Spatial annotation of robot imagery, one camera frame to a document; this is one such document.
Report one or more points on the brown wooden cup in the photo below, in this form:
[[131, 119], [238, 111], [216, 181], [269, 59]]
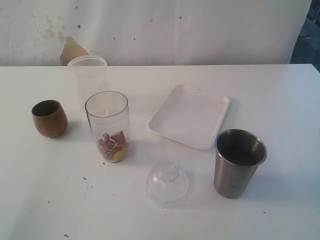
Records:
[[49, 118]]

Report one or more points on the clear plastic shaker cup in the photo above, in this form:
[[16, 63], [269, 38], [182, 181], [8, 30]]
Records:
[[108, 112]]

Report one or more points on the brown cardboard piece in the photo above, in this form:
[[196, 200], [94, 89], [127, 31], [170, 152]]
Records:
[[71, 51]]

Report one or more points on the clear dome shaker lid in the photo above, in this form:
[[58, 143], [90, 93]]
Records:
[[167, 184]]

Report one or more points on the stainless steel cup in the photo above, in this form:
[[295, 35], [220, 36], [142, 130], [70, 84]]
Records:
[[238, 155]]

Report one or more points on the wooden blocks and coins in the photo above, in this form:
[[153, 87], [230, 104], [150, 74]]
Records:
[[113, 147]]

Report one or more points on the white rectangular tray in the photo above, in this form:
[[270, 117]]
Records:
[[190, 116]]

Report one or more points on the translucent plastic container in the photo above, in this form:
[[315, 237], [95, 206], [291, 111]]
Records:
[[90, 74]]

